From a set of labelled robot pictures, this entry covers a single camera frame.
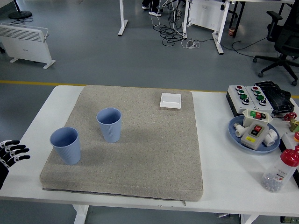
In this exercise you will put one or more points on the clear bottle red cap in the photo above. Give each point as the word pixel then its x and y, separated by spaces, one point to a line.
pixel 276 175

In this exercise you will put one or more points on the beige switch red black buttons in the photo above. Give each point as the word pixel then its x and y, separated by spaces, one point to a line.
pixel 253 137

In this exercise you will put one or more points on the metal zipper pull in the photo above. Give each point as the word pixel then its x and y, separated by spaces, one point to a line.
pixel 184 203

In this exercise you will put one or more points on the white wall switch plate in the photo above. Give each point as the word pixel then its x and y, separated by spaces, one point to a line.
pixel 171 100

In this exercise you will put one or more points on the beige switch green red buttons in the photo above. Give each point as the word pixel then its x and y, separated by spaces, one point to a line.
pixel 248 119

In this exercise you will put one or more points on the white push-button control box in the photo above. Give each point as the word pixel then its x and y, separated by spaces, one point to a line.
pixel 255 100
pixel 237 102

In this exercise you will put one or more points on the person's foot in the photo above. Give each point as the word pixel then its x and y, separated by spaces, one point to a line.
pixel 145 7
pixel 155 13

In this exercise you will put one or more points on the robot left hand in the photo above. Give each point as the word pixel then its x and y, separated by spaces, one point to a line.
pixel 14 152

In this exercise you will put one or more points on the white pipe fitting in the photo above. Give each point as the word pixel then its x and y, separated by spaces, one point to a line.
pixel 272 137
pixel 239 131

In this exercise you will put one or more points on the blue round plate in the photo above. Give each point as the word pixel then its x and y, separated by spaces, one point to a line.
pixel 233 136

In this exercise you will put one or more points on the white desk leg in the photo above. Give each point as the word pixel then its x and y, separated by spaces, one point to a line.
pixel 122 23
pixel 218 44

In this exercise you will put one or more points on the red emergency stop button box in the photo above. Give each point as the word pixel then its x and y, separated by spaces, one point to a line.
pixel 287 140

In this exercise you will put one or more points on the blue ribbed plastic cup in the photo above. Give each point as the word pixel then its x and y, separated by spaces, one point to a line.
pixel 69 151
pixel 111 133

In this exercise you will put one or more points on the brass valve red handwheel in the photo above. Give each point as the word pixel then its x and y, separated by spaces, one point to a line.
pixel 293 122

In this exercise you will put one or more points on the small can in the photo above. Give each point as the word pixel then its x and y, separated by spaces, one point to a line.
pixel 231 32

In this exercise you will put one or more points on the black desk frame leg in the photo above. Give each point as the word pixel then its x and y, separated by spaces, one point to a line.
pixel 239 16

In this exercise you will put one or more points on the black fan stand base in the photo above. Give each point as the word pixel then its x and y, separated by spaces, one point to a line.
pixel 20 14

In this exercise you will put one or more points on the black foot pedal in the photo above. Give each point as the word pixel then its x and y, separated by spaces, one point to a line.
pixel 278 95

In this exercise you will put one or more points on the green crate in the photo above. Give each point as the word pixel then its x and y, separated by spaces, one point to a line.
pixel 289 220

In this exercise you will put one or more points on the white panel heater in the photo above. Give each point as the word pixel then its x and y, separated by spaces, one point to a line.
pixel 205 12
pixel 23 44

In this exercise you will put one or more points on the black office chair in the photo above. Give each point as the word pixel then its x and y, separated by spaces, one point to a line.
pixel 286 44

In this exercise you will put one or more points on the white table leg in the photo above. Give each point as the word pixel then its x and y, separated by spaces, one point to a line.
pixel 80 214
pixel 248 219

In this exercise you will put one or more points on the grey-brown cushion mat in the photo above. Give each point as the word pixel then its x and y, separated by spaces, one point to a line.
pixel 140 151

